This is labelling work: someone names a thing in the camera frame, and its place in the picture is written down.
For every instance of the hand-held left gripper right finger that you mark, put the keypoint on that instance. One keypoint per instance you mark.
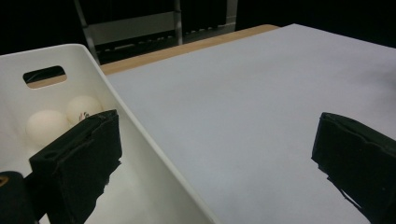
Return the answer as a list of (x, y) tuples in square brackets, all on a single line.
[(358, 158)]

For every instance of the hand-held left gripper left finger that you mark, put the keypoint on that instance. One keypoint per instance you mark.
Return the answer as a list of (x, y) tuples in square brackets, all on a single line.
[(77, 158)]

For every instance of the white ping-pong ball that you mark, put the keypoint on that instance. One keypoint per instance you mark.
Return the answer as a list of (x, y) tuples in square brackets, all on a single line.
[(46, 127), (82, 107)]

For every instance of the white plastic bin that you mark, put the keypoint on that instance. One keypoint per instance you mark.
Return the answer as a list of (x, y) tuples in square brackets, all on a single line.
[(134, 199)]

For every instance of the white table mat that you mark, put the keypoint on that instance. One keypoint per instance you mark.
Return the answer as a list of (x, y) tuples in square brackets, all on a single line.
[(236, 124)]

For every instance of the grey metal stand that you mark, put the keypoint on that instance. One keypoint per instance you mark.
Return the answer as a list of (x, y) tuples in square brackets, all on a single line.
[(130, 28)]

